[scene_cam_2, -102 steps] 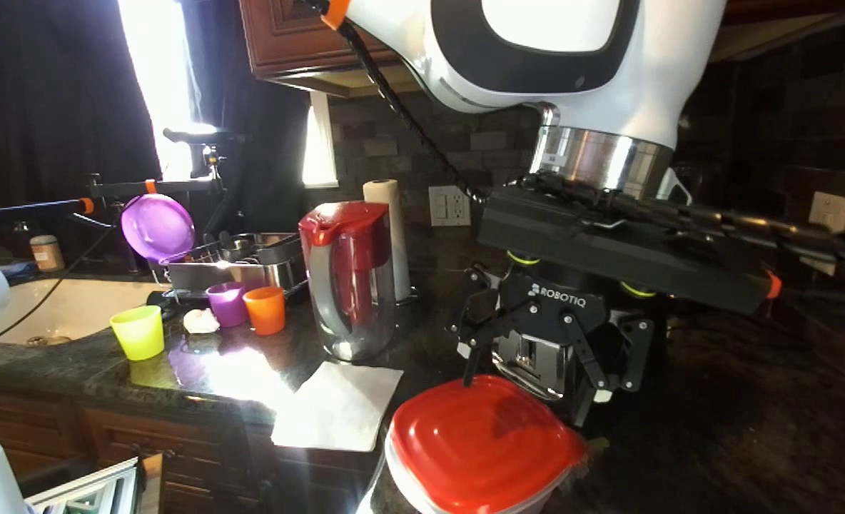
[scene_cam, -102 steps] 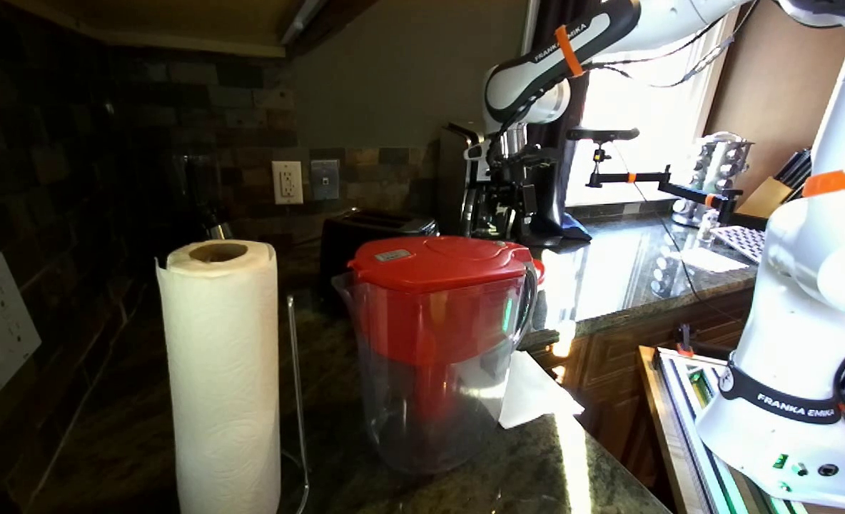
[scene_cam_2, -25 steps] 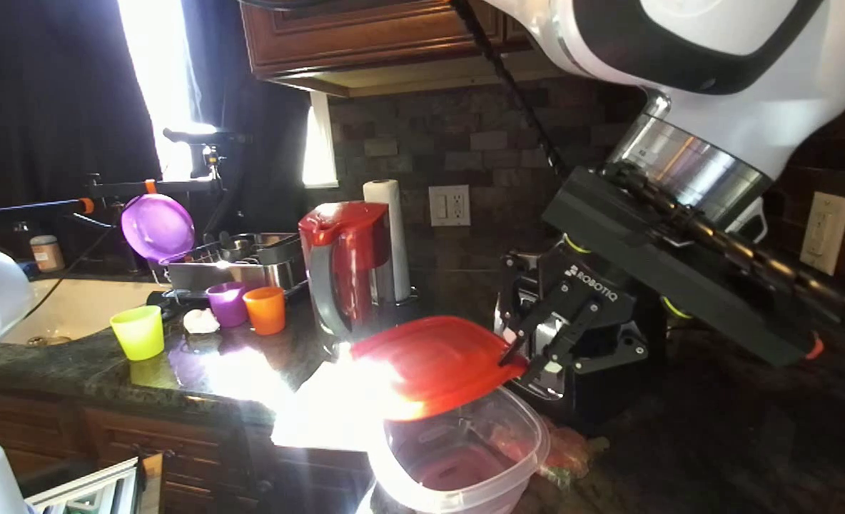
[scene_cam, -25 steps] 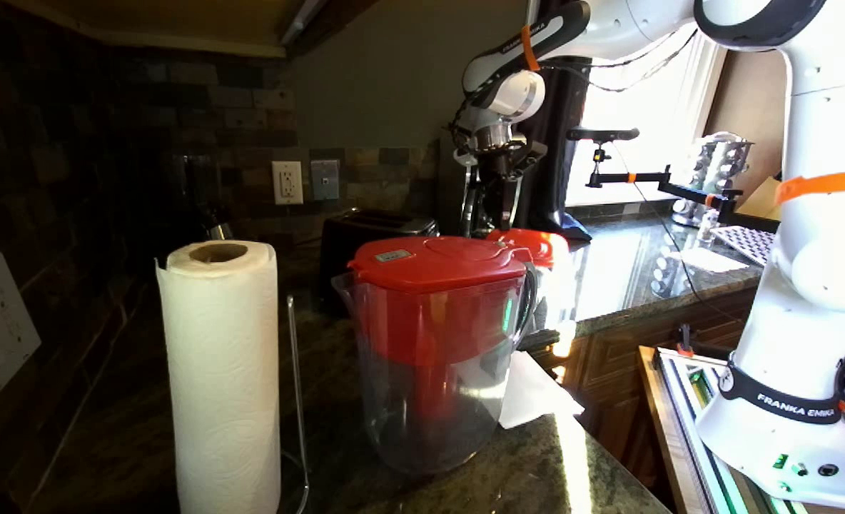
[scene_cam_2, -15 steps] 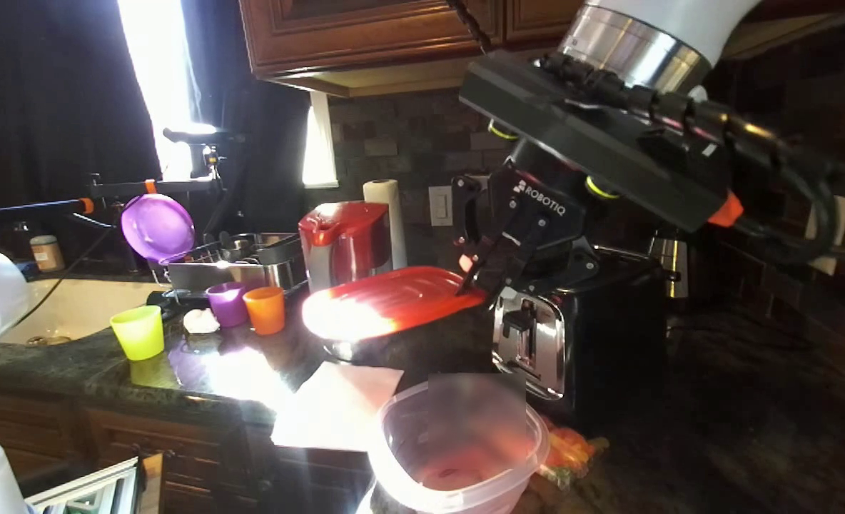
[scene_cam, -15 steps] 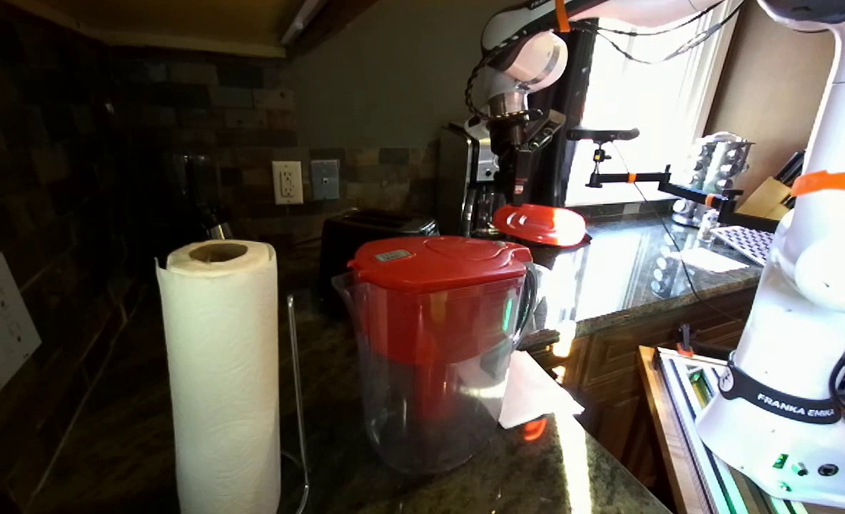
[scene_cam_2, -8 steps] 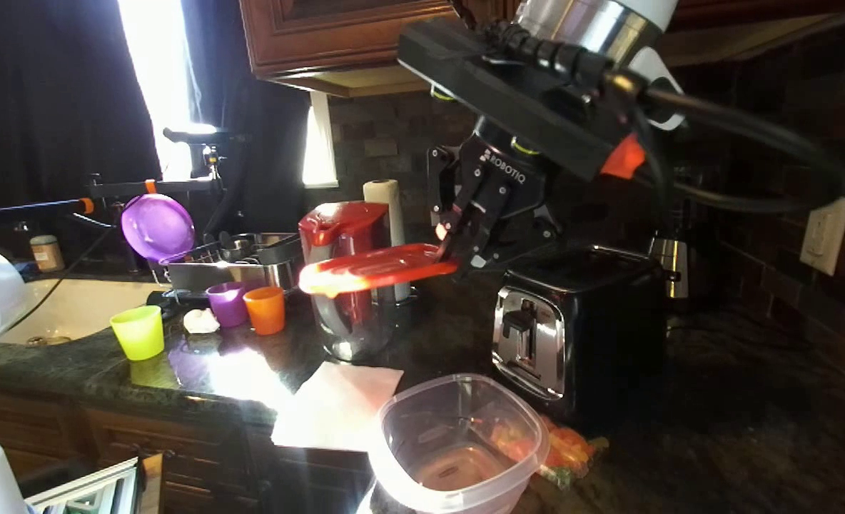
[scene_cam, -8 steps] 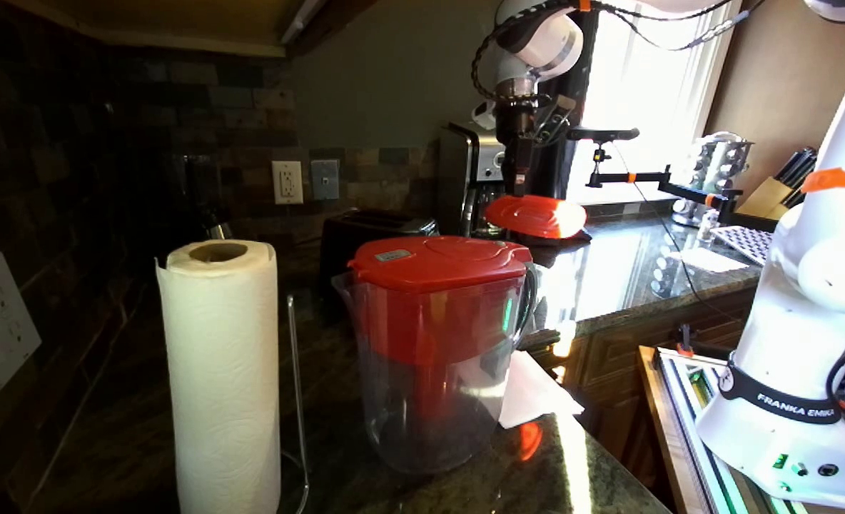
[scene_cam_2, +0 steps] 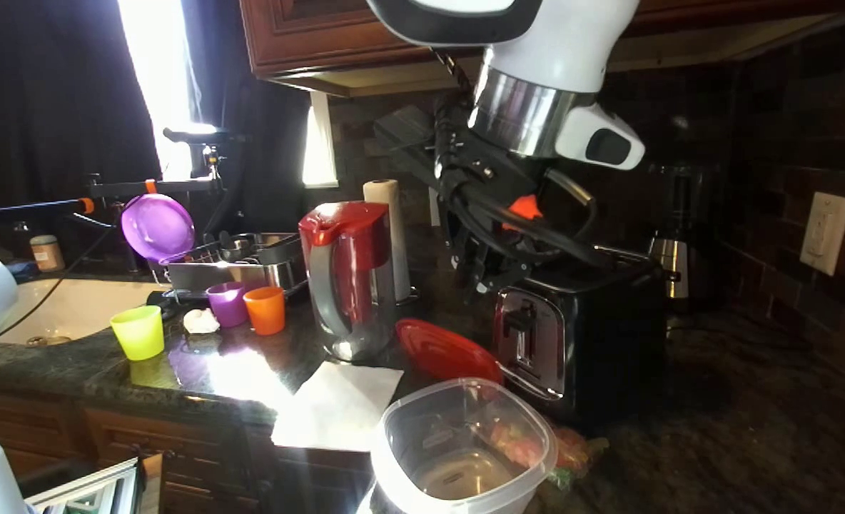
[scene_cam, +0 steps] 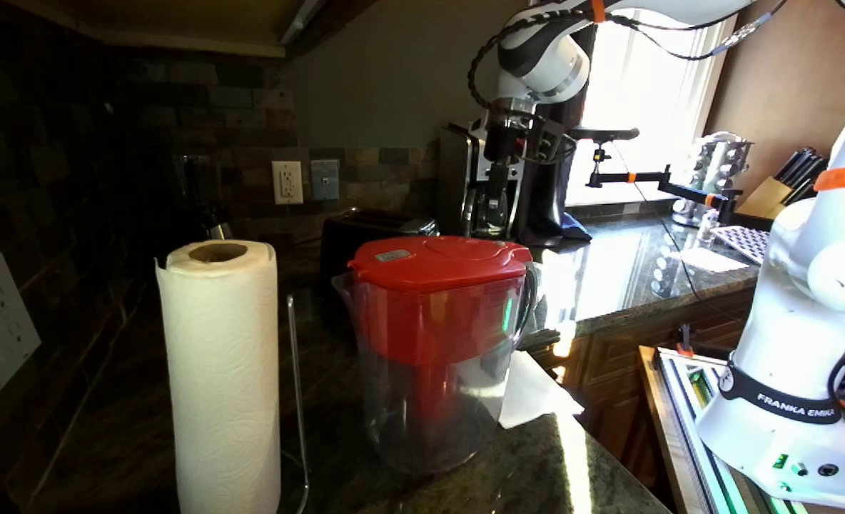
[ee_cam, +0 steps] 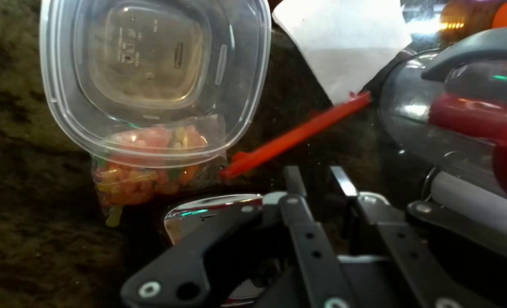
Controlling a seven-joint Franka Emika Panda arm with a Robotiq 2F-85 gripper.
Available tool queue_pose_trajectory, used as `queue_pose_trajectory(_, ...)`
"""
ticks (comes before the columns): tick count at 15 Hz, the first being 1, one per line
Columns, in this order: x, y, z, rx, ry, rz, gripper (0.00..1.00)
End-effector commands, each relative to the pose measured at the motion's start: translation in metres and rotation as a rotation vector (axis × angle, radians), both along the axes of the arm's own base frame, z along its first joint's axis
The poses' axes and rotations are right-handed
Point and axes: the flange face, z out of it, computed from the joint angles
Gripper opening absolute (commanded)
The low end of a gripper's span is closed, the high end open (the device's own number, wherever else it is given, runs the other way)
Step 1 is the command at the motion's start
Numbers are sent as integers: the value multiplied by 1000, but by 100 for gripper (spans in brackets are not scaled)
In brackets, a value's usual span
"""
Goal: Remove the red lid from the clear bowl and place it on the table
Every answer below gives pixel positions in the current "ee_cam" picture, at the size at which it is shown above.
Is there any red plastic lid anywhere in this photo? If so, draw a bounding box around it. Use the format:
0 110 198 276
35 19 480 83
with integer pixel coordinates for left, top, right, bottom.
222 89 376 184

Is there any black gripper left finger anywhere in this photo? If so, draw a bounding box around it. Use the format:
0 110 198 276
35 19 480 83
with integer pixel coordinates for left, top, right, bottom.
121 165 357 308

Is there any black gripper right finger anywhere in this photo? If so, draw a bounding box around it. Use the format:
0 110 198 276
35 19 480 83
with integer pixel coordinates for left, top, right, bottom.
330 165 507 308

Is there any clear plastic bowl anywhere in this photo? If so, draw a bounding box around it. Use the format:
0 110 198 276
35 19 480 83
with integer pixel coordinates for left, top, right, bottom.
38 0 275 172

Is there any white paper napkin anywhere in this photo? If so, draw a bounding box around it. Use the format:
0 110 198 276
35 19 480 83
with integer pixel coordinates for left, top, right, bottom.
271 0 415 108

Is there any bag of colourful food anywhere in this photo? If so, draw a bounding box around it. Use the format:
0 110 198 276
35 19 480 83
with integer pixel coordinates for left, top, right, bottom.
90 122 232 228

